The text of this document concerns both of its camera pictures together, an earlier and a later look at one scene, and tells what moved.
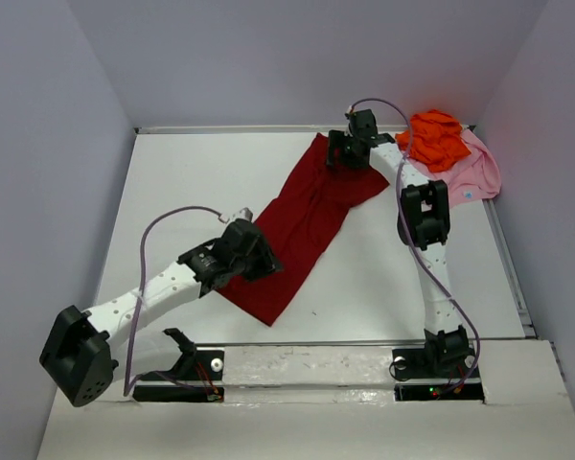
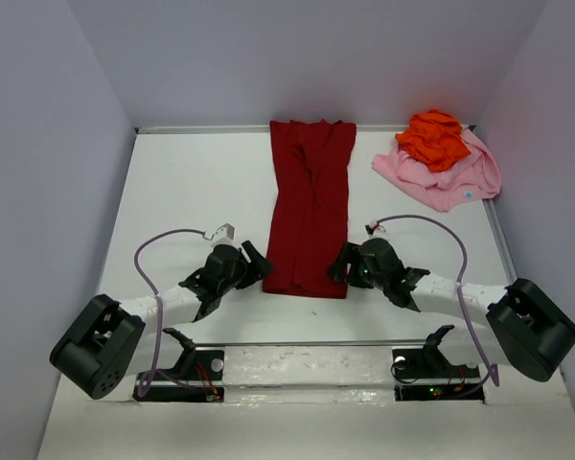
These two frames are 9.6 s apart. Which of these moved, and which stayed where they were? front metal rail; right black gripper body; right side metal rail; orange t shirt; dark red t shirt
Moved: right black gripper body; dark red t shirt
Stayed: orange t shirt; right side metal rail; front metal rail
